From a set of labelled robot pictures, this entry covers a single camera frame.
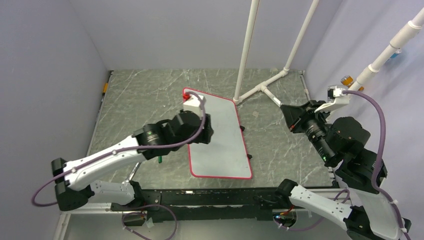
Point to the red framed whiteboard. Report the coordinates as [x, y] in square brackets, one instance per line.
[226, 155]

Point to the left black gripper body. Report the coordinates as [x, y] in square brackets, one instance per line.
[203, 137]

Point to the white PVC diagonal pipe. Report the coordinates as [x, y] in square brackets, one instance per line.
[399, 40]

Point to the blue wall fitting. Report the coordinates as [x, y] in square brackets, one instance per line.
[396, 53]

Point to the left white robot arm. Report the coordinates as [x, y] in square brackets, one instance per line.
[79, 183]

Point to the silver combination wrench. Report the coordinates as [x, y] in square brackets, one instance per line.
[133, 172]

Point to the white PVC pipe frame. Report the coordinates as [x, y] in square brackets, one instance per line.
[272, 40]

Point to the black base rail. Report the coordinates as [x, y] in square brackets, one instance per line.
[259, 203]

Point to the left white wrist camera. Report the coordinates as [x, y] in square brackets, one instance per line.
[192, 104]

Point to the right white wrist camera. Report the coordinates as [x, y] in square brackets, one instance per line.
[336, 99]

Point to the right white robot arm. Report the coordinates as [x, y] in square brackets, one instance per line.
[341, 145]

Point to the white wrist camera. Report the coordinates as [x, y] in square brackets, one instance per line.
[336, 99]
[192, 104]

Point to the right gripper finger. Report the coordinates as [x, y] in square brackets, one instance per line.
[293, 119]
[293, 109]

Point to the orange yellow wall fitting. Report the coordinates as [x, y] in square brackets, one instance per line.
[347, 81]

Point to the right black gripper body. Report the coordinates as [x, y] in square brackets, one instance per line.
[313, 124]

